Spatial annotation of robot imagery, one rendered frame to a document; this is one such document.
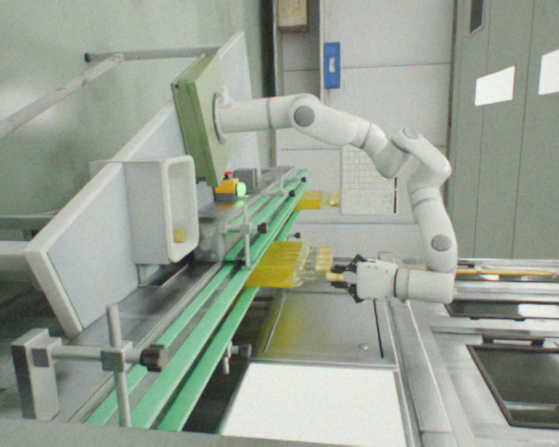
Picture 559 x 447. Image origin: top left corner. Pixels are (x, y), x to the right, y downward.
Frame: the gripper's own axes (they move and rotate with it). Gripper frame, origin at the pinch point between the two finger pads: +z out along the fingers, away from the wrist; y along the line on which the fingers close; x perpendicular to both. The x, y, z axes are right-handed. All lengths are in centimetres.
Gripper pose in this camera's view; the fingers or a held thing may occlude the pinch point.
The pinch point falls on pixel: (338, 276)
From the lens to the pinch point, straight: 119.2
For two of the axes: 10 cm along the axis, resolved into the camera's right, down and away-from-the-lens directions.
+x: -4.0, 2.1, -8.9
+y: -0.3, -9.8, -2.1
